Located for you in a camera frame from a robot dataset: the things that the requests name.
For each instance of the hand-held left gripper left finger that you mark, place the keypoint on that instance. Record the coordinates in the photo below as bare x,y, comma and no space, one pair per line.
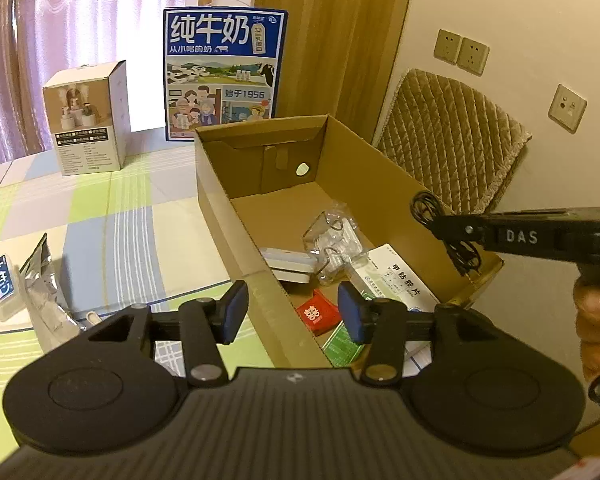
236,310

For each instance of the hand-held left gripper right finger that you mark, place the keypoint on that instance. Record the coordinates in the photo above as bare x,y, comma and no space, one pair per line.
351,310

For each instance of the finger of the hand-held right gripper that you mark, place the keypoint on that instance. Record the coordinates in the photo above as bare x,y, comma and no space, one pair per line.
460,232

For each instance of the green medicine box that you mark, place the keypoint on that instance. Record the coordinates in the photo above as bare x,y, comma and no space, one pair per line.
342,345

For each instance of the small red box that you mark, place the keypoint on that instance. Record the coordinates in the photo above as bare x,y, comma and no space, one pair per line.
312,312

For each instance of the brown cardboard box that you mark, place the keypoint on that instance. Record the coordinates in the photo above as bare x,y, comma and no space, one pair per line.
240,260

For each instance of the white medicine box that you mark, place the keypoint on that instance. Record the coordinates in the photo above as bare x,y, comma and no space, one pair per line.
400,280

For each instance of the white power adapter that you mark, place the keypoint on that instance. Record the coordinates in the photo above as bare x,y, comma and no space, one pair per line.
287,265

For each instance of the clear plastic bag with rings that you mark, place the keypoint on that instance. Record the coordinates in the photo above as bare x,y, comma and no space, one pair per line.
332,240

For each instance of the silver foil pouch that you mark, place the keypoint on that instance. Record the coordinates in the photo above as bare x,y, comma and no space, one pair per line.
45,290

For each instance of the blue dental floss box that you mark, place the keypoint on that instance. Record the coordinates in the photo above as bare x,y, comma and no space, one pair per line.
1,287

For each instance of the person's right hand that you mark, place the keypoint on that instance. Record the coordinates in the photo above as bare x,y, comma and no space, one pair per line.
597,325

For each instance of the quilted chair cushion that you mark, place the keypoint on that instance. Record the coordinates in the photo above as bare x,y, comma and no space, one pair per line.
445,135

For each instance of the checked pastel tablecloth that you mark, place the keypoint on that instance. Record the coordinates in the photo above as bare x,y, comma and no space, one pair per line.
130,220

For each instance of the blue illustrated milk carton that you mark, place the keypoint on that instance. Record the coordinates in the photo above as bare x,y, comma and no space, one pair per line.
220,80

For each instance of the wooden door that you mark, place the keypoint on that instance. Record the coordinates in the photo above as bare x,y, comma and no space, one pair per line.
330,35

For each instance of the white product box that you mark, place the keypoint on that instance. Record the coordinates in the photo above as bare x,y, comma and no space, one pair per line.
87,125

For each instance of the pink sheer curtain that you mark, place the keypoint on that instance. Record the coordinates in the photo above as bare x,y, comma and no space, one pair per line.
80,35

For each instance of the beige wall outlet round port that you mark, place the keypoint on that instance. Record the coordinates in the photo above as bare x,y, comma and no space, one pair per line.
567,107

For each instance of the beige wall socket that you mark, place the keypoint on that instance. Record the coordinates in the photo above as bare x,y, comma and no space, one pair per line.
473,56
447,45

